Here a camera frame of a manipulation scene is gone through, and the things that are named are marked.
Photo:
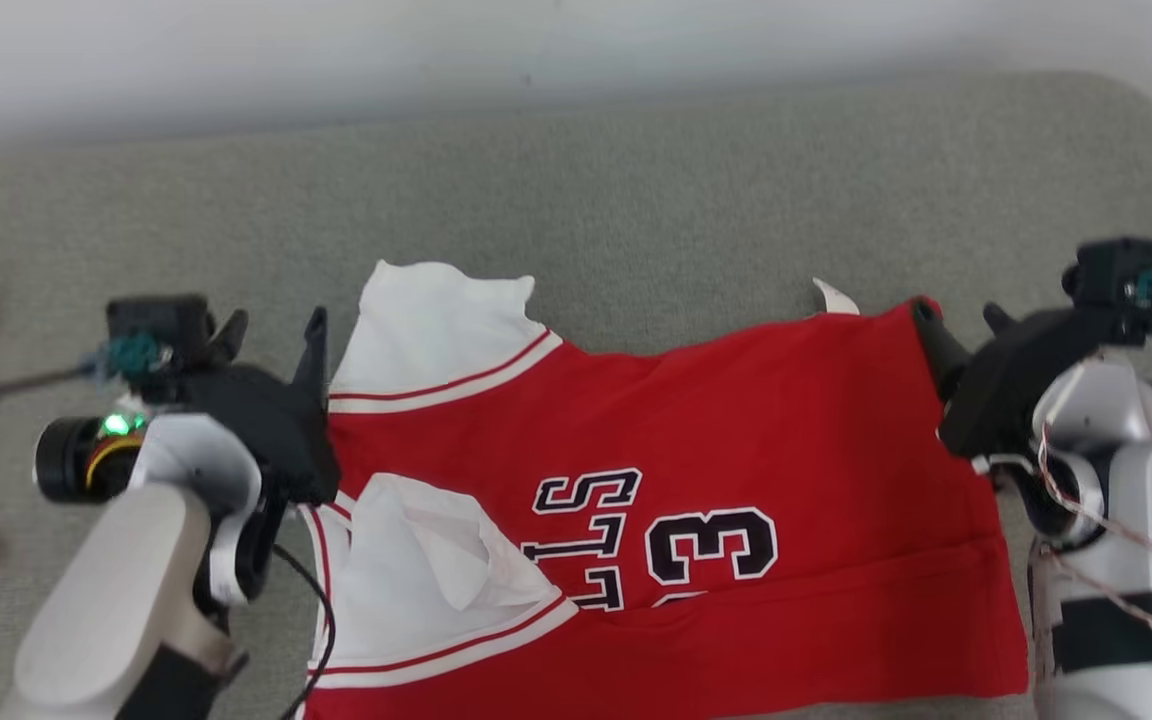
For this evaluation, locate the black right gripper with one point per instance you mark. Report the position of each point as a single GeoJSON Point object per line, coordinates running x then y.
{"type": "Point", "coordinates": [1006, 400]}

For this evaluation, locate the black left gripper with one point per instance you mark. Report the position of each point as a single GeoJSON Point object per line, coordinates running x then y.
{"type": "Point", "coordinates": [276, 430]}

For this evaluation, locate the red basketball jersey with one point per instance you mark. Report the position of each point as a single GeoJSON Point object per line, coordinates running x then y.
{"type": "Point", "coordinates": [786, 420]}

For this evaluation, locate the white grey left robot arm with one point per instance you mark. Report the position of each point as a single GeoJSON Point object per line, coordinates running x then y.
{"type": "Point", "coordinates": [106, 600]}

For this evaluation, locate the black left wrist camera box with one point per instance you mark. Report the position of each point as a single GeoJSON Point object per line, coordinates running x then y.
{"type": "Point", "coordinates": [156, 320]}

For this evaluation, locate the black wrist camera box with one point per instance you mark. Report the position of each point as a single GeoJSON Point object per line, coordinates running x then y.
{"type": "Point", "coordinates": [156, 320]}
{"type": "Point", "coordinates": [1116, 275]}

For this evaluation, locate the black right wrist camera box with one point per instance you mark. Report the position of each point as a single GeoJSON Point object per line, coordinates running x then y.
{"type": "Point", "coordinates": [1116, 275]}

